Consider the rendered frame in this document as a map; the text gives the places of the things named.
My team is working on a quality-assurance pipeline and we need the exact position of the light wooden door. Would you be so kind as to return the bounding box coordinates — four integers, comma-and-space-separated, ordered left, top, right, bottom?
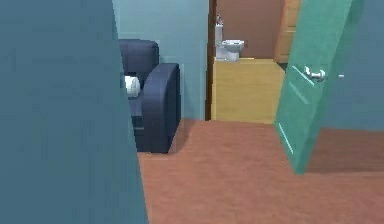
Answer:
273, 0, 303, 64

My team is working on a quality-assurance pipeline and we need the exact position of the white round object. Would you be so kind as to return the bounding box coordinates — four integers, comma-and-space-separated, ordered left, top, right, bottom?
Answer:
124, 75, 141, 99

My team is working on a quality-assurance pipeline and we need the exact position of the white toilet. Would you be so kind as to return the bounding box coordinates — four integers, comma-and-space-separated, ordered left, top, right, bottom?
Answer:
214, 23, 245, 63

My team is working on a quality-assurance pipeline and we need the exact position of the green room door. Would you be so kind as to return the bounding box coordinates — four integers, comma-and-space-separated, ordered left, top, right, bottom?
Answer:
273, 0, 366, 176

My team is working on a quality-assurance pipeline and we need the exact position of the dark blue armchair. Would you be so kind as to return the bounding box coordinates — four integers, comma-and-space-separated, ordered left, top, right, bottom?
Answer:
118, 38, 183, 155

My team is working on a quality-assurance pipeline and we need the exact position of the silver door handle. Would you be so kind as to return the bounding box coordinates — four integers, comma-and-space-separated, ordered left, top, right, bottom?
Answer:
303, 65, 327, 83

